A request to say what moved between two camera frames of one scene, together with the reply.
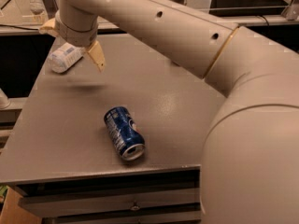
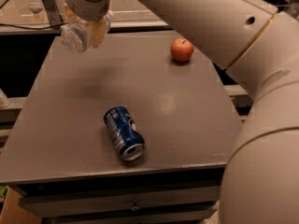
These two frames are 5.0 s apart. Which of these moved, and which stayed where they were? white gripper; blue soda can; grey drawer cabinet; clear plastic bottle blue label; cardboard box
Moved: white gripper; clear plastic bottle blue label
Stayed: grey drawer cabinet; cardboard box; blue soda can
